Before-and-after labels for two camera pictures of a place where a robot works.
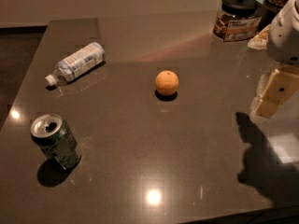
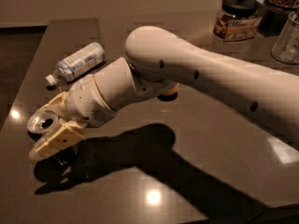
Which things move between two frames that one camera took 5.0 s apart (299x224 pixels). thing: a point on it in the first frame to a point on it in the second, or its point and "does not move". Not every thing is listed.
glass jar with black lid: (238, 19) does not move
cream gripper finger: (274, 89) to (67, 133)
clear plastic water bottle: (77, 63) does not move
